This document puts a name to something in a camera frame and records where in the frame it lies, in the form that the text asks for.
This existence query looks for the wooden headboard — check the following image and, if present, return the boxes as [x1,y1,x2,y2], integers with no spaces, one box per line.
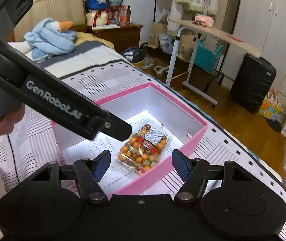
[8,0,87,42]

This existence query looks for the white wardrobe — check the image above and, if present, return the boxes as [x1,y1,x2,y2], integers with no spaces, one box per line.
[233,0,286,103]

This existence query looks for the black suitcase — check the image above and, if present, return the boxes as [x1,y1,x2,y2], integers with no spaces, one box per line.
[230,53,277,114]

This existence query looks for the striped fleece blanket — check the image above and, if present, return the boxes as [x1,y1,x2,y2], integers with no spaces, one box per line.
[7,31,134,79]

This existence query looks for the cream box red ribbon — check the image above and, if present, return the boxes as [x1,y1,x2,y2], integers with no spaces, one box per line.
[86,10,108,27]

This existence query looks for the pink box on table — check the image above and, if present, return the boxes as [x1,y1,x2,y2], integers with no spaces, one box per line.
[194,14,215,28]

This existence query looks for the teal shopping bag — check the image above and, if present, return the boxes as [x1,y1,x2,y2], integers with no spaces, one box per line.
[194,39,224,74]

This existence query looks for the wooden nightstand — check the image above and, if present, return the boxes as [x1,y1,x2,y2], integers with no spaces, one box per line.
[87,23,143,53]

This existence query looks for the colourful gift bag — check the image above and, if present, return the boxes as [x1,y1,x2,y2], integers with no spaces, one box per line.
[258,88,283,121]

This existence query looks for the pink storage box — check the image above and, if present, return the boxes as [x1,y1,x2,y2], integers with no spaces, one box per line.
[53,83,208,197]

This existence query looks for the brown paper bag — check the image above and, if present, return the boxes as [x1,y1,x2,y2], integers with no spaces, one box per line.
[148,22,167,49]

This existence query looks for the grey sneakers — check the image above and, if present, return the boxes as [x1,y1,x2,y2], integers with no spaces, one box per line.
[142,57,169,79]

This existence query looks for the goose plush toy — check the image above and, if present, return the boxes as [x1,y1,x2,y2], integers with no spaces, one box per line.
[7,19,74,53]

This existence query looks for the mixed nut snack bag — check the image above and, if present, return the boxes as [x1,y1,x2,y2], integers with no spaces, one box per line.
[118,123,173,175]

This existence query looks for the blue blanket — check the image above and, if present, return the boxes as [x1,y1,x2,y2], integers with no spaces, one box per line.
[24,17,78,61]

